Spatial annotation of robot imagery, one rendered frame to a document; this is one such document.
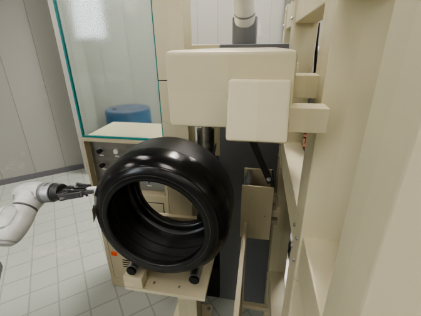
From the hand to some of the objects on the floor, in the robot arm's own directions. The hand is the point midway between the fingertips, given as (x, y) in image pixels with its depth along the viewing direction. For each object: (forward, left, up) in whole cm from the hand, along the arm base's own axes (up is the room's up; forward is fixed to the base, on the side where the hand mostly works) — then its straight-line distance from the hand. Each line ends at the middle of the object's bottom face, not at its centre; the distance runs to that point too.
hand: (94, 190), depth 112 cm
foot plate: (+48, +17, -120) cm, 130 cm away
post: (+48, +17, -120) cm, 130 cm away
